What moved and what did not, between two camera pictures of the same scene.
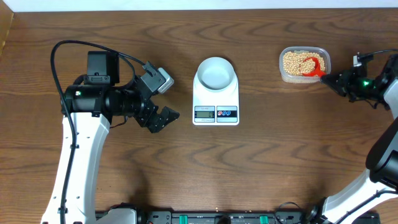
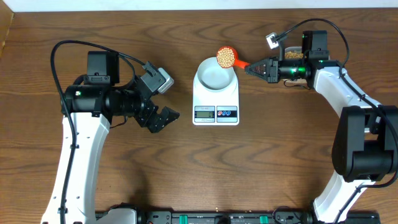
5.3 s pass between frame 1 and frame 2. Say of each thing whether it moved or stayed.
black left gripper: stayed
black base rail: stayed
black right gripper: moved
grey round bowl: stayed
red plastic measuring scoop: moved
